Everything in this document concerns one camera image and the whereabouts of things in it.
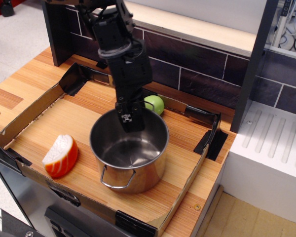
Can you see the cardboard fence with black tape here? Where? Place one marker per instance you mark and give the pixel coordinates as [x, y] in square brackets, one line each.
[41, 102]

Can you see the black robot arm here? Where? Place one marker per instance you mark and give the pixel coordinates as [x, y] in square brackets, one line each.
[111, 25]

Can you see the stainless steel metal pot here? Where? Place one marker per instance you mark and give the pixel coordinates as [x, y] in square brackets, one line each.
[131, 162]

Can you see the orange salmon sushi toy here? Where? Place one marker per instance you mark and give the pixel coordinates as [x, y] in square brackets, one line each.
[61, 157]

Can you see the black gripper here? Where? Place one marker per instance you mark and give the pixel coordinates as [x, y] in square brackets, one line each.
[131, 70]

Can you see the white dish drying rack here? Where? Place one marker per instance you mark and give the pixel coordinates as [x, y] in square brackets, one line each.
[268, 136]

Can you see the dark grey vertical post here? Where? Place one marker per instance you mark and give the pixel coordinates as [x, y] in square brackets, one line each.
[248, 86]

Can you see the dark left shelf post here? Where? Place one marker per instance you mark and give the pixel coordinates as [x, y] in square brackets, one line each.
[58, 30]

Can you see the green toy apple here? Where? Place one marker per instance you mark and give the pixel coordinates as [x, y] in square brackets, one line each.
[154, 103]

